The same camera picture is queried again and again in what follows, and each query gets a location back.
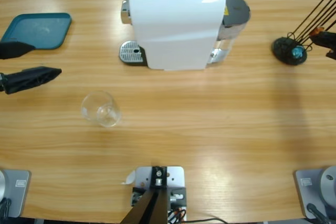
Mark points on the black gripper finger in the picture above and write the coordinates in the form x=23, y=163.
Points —
x=333, y=55
x=326, y=39

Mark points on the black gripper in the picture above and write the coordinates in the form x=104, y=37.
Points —
x=2, y=82

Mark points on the orange coffee capsule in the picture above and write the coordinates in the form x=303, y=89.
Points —
x=319, y=30

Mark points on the clear drinking glass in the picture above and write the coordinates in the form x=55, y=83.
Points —
x=107, y=116

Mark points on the blue coffee capsule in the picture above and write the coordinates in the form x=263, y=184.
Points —
x=298, y=52

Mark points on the white capsule coffee machine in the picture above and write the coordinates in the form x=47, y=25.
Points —
x=173, y=30

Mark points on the teal plastic tray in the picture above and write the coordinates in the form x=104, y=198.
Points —
x=39, y=30

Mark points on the black capsule holder with rods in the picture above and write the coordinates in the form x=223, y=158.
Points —
x=283, y=51

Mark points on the clear water tank black lid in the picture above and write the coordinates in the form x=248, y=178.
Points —
x=236, y=9

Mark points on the white paper tag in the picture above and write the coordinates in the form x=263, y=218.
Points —
x=130, y=178

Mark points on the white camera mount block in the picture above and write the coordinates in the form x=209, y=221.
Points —
x=176, y=179

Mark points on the black camera post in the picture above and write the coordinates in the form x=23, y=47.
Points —
x=155, y=208

